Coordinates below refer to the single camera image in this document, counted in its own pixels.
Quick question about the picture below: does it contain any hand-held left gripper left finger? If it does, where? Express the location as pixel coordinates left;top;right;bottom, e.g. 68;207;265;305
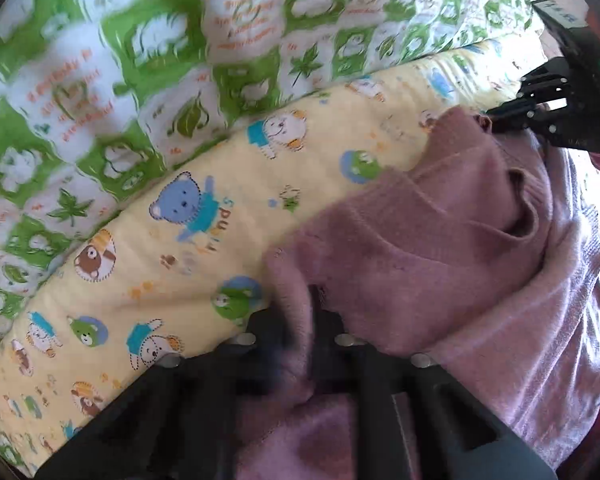
34;304;313;480

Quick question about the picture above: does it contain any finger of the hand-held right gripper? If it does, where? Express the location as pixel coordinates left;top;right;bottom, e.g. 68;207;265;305
487;97;563;137
519;56;573;103

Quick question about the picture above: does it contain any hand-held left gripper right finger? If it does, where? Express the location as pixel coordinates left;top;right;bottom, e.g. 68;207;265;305
314;285;558;480

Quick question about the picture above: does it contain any mauve knit sweater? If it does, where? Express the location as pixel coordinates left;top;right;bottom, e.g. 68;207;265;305
264;106;600;480

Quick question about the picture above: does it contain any yellow bear print bedsheet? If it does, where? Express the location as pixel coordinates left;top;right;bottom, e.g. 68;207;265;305
0;37;548;468

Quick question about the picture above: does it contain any green checked quilt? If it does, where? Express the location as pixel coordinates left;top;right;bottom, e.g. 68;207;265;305
0;0;556;361

